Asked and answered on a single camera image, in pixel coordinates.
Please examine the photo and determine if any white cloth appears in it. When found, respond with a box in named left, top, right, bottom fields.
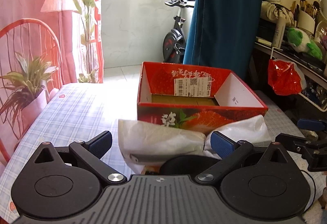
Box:
left=118, top=115, right=272, bottom=174

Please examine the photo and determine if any red strawberry cardboard box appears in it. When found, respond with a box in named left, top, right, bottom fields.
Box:
left=137, top=62, right=268, bottom=135

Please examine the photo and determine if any red plastic bag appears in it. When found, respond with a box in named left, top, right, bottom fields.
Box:
left=268, top=59, right=307, bottom=96

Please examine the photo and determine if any green white plush toy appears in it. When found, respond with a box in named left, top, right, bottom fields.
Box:
left=287, top=27, right=323, bottom=61

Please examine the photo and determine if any black exercise bike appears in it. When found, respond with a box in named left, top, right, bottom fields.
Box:
left=162, top=0, right=194, bottom=64

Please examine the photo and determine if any dark teal curtain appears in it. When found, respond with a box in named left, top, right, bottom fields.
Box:
left=184, top=0, right=262, bottom=78

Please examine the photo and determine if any white makeup brush holder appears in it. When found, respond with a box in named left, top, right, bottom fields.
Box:
left=297, top=10, right=315, bottom=35

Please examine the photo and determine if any white spray bottle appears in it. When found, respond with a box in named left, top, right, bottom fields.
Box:
left=272, top=17, right=286, bottom=48

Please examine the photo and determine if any pink printed backdrop curtain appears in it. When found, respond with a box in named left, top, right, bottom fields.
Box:
left=1, top=0, right=104, bottom=168

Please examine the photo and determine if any round vanity mirror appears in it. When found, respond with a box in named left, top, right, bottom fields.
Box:
left=319, top=0, right=327, bottom=18

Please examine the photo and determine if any black cable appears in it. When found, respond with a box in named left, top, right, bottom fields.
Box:
left=300, top=169, right=318, bottom=214

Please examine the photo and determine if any beige drawstring bag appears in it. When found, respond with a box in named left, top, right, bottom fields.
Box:
left=260, top=1, right=294, bottom=26

